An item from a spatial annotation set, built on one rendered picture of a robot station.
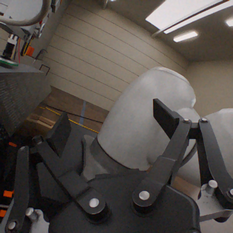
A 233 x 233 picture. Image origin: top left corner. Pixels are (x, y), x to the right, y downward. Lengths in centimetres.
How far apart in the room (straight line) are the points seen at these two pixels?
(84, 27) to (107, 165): 622
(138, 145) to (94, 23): 627
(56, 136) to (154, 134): 17
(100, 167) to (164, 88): 20
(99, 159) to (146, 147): 10
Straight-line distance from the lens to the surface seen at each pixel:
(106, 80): 610
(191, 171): 33
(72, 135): 41
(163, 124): 18
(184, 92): 28
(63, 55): 621
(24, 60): 424
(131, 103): 27
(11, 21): 80
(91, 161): 31
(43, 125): 193
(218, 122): 32
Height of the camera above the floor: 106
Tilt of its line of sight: 10 degrees down
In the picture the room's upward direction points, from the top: 27 degrees clockwise
